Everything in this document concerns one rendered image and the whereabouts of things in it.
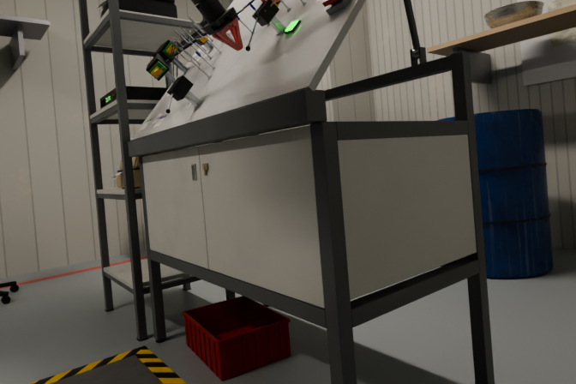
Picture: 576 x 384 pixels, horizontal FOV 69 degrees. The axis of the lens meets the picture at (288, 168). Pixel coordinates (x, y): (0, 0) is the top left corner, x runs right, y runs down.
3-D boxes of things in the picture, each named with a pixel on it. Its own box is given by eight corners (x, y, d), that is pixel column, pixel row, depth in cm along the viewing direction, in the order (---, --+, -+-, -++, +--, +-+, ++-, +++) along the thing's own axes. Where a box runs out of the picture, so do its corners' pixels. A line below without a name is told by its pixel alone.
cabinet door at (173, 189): (207, 269, 133) (197, 146, 133) (149, 249, 177) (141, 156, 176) (213, 267, 134) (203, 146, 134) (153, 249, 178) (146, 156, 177)
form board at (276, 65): (133, 143, 179) (129, 140, 178) (247, -13, 217) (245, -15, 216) (314, 93, 85) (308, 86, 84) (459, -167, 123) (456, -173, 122)
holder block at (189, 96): (181, 127, 133) (155, 107, 128) (201, 98, 137) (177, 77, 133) (187, 125, 129) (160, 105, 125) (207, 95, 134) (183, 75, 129)
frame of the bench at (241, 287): (353, 506, 87) (322, 121, 86) (154, 341, 181) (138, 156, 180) (495, 392, 123) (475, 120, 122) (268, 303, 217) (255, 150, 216)
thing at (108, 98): (119, 99, 186) (117, 85, 186) (99, 111, 214) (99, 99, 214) (189, 101, 206) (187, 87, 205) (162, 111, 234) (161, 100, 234)
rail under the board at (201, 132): (307, 121, 83) (304, 88, 83) (129, 157, 177) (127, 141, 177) (327, 121, 87) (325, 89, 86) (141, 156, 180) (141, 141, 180)
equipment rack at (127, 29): (138, 343, 180) (100, -88, 178) (103, 310, 228) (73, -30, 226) (239, 310, 211) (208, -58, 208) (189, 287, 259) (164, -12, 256)
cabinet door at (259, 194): (321, 309, 89) (307, 125, 89) (206, 270, 133) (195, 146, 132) (330, 306, 91) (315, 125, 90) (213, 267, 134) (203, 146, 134)
